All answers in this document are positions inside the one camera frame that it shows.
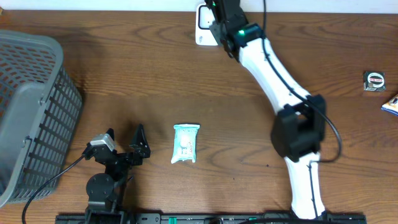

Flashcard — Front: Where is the white barcode scanner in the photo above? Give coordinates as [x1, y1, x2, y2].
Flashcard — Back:
[195, 3, 218, 46]

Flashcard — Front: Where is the green ointment tin box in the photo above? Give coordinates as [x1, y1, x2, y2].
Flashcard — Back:
[363, 71, 386, 92]

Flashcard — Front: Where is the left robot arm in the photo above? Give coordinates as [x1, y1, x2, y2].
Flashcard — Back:
[82, 124, 150, 223]

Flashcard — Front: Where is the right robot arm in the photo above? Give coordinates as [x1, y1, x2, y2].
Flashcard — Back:
[205, 0, 325, 220]

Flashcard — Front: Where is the snack bag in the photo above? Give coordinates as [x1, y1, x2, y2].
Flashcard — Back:
[381, 95, 398, 116]

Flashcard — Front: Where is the light blue wipes pack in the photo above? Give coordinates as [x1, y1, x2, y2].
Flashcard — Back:
[171, 124, 200, 164]

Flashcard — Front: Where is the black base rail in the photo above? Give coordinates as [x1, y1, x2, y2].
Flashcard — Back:
[55, 212, 367, 224]

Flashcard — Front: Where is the grey plastic basket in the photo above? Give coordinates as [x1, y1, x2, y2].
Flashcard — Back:
[1, 30, 83, 206]

